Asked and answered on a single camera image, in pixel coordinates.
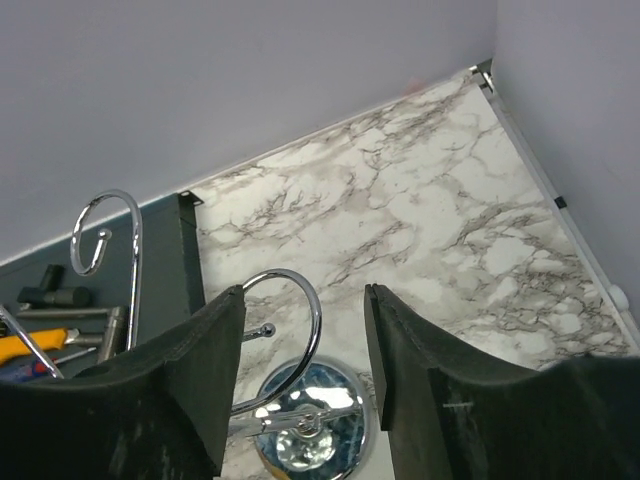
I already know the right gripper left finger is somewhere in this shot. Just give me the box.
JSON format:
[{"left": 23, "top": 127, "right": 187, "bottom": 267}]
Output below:
[{"left": 1, "top": 285, "right": 246, "bottom": 479}]

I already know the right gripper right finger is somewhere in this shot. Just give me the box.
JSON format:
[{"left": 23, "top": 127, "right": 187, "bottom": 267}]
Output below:
[{"left": 364, "top": 284, "right": 639, "bottom": 479}]

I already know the tall chrome glass rack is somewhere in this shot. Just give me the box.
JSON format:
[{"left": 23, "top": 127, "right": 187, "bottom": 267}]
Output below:
[{"left": 0, "top": 188, "right": 374, "bottom": 480}]

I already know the dark grey tray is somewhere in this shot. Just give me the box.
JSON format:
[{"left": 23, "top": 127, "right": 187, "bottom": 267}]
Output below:
[{"left": 0, "top": 191, "right": 207, "bottom": 381}]

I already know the red blue screwdriver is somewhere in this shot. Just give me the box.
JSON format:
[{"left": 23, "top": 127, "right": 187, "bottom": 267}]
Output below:
[{"left": 1, "top": 347, "right": 97, "bottom": 383}]

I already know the dark metal T tool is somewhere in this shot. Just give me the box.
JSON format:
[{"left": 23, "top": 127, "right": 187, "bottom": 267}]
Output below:
[{"left": 17, "top": 264, "right": 92, "bottom": 308}]

